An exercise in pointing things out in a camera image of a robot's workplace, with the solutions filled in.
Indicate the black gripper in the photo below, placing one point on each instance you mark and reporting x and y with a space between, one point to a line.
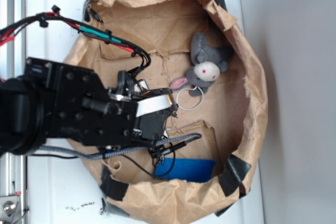
71 102

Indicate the blue sponge block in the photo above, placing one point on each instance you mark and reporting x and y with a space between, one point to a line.
191 170

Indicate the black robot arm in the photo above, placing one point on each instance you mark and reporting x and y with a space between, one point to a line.
18 132

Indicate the grey plush mouse toy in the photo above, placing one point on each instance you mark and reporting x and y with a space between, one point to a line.
207 64

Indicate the aluminium rail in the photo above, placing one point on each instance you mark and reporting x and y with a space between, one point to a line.
14 207

